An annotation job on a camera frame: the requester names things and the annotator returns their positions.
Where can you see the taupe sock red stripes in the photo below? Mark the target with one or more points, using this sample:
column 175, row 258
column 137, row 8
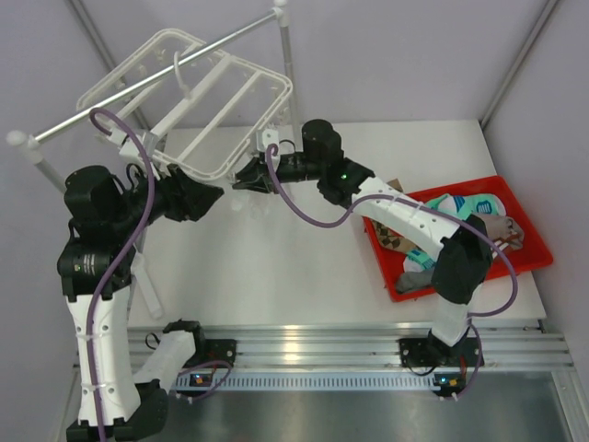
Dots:
column 504, row 232

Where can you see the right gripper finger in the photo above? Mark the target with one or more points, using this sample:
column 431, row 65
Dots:
column 255, row 170
column 260, row 185

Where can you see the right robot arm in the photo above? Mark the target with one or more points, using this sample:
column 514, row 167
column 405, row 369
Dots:
column 459, row 248

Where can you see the teal white sock upper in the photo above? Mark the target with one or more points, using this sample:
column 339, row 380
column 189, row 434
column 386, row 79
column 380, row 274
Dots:
column 462, row 206

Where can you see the white clip drying hanger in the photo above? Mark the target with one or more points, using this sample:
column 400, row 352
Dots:
column 210, row 112

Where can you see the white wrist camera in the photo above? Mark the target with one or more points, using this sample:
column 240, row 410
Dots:
column 128, row 149
column 265, row 138

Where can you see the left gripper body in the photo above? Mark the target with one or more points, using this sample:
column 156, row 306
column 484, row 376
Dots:
column 173, row 203

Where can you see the red plastic tray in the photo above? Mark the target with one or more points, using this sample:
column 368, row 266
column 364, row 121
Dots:
column 534, row 255

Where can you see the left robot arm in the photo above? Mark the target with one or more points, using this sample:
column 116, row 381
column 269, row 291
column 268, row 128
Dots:
column 96, row 272

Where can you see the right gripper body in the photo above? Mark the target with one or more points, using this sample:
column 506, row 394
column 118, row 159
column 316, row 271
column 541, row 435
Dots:
column 291, row 169

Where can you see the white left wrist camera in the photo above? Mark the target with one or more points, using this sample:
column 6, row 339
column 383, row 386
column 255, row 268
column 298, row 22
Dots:
column 128, row 149

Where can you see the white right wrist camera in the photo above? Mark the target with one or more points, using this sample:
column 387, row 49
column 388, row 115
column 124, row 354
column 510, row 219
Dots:
column 265, row 138

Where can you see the brown argyle sock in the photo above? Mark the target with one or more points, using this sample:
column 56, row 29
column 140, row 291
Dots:
column 390, row 240

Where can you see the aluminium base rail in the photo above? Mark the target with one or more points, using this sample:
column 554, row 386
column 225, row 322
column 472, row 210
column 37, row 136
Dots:
column 391, row 357

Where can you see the grey sock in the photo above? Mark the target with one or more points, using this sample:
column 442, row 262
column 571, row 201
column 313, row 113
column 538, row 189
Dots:
column 410, row 282

